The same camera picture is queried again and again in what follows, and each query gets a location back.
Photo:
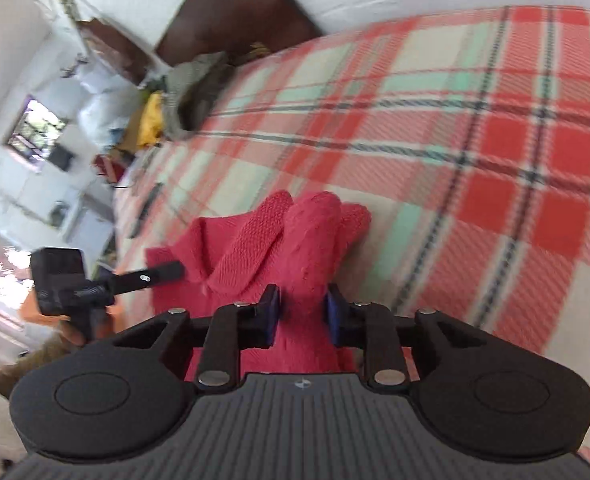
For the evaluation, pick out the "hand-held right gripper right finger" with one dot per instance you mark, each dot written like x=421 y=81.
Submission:
x=332 y=317

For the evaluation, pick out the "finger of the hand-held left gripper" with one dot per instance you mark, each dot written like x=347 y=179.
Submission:
x=150 y=276

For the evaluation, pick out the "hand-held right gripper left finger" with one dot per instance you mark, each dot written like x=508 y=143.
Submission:
x=272 y=316

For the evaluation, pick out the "red knitted sweater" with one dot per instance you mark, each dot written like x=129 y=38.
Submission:
x=285 y=250

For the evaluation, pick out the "person's left forearm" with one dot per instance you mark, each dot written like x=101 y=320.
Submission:
x=20 y=370

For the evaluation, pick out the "person's left hand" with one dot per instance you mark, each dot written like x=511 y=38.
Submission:
x=72 y=334

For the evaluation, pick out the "black flat object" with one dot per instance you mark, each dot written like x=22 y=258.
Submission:
x=147 y=207

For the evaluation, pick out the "red object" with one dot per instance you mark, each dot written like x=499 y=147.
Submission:
x=109 y=167

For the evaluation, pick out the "window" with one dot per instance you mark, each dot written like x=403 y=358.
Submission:
x=37 y=132

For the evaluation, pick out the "yellow cloth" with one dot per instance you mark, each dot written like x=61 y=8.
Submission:
x=152 y=120

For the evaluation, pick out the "white plastic bag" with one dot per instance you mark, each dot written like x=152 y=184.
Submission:
x=105 y=110

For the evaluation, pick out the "olive grey garment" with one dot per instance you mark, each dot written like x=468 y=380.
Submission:
x=195 y=92

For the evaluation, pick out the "plaid bed sheet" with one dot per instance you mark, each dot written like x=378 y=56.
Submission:
x=450 y=160

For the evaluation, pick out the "brown paper bag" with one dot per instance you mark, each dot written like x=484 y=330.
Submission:
x=115 y=50

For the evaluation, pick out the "brown headboard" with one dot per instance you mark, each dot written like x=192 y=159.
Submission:
x=235 y=15

